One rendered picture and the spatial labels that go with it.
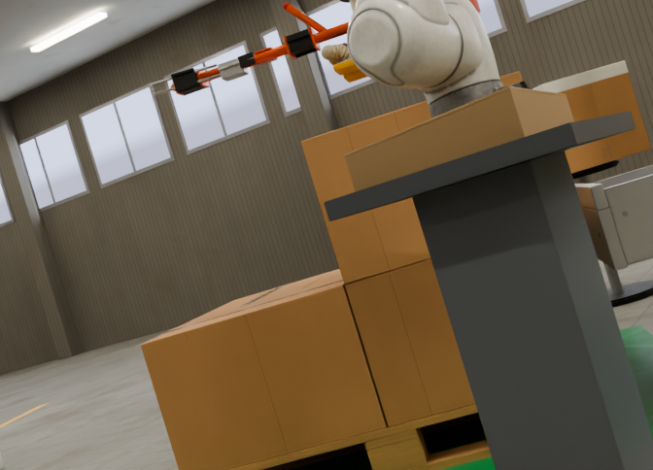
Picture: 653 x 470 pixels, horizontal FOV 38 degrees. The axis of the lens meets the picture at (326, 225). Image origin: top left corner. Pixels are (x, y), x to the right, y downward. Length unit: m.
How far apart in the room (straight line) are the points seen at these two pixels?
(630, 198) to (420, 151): 0.75
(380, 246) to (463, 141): 0.83
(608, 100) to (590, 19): 6.47
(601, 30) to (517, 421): 8.98
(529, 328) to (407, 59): 0.56
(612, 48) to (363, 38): 9.02
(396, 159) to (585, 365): 0.52
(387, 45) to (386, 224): 0.91
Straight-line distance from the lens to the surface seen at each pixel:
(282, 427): 2.65
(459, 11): 1.92
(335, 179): 2.53
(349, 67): 2.61
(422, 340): 2.55
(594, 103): 4.27
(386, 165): 1.81
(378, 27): 1.71
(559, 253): 1.82
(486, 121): 1.73
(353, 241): 2.53
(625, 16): 10.67
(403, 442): 2.61
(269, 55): 2.77
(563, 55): 10.81
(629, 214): 2.38
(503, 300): 1.86
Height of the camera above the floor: 0.70
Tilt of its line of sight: level
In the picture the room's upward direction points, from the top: 17 degrees counter-clockwise
